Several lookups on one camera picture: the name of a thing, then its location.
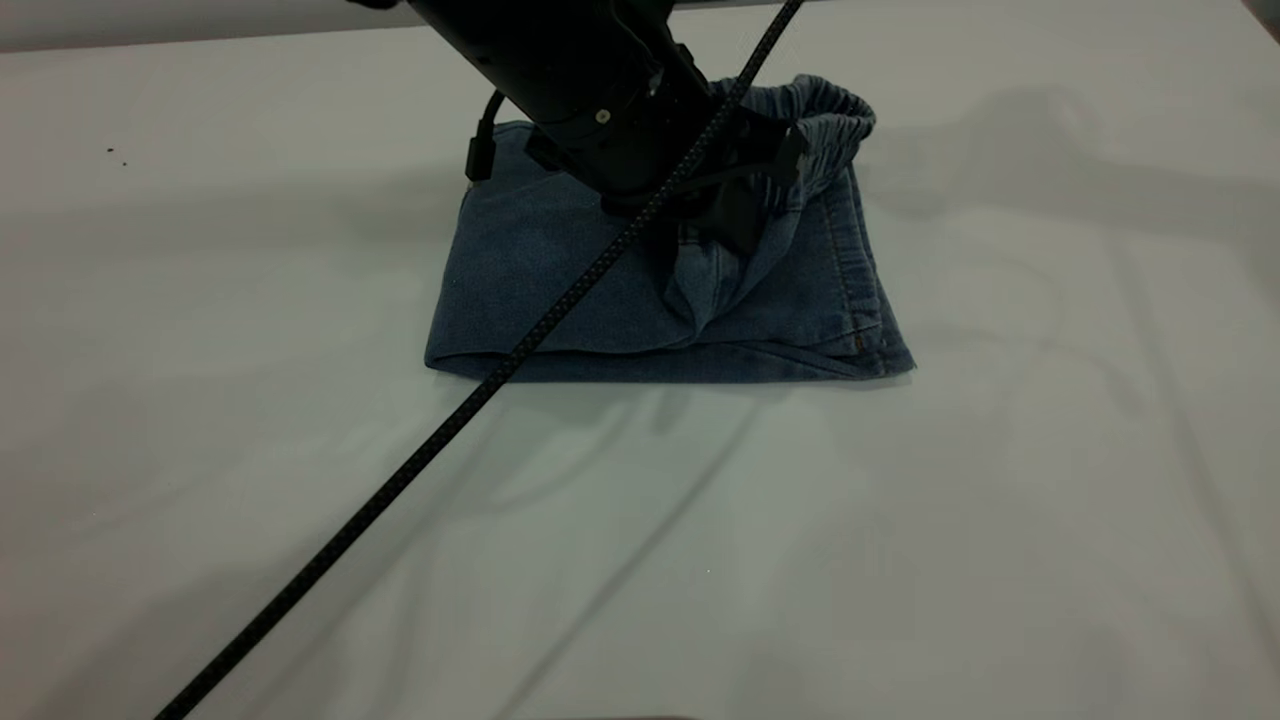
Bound blue denim shorts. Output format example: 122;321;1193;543
424;74;917;384

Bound black braided cable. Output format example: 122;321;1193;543
153;0;806;720

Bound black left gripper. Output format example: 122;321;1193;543
495;40;809;259

